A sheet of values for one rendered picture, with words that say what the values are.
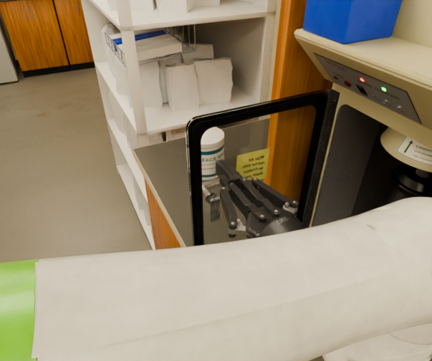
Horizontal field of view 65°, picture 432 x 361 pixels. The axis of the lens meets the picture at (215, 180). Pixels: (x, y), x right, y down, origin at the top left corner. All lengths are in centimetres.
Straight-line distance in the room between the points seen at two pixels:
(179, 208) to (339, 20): 72
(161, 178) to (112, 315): 104
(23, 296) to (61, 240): 229
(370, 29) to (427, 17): 7
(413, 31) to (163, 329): 55
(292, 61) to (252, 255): 56
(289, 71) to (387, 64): 27
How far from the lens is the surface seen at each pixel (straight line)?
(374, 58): 52
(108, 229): 244
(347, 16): 56
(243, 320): 20
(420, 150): 68
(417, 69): 50
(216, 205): 68
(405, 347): 38
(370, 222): 29
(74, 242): 243
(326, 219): 94
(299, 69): 75
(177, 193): 113
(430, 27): 61
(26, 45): 534
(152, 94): 173
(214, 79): 174
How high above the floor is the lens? 165
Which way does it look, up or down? 37 degrees down
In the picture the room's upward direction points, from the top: straight up
